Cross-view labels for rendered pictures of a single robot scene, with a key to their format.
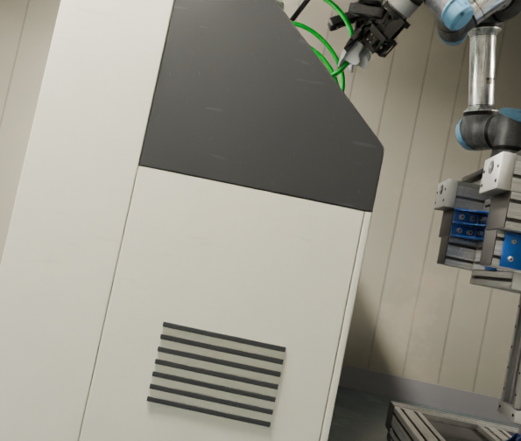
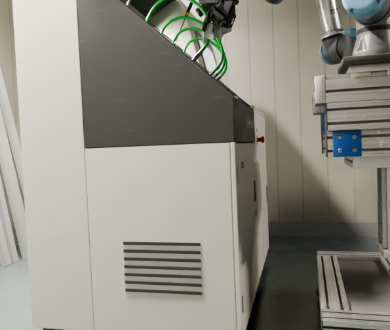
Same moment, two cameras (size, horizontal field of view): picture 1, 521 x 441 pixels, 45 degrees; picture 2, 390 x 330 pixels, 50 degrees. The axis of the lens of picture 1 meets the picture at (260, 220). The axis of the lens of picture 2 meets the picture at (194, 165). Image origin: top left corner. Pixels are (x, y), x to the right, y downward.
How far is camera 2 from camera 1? 46 cm
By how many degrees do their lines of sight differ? 13
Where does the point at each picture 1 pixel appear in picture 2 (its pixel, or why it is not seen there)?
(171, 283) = (121, 217)
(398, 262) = not seen: hidden behind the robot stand
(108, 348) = (96, 264)
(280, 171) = (169, 129)
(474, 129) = (330, 50)
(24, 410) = (60, 308)
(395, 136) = (311, 55)
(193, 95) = (104, 95)
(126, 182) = (80, 160)
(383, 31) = (222, 11)
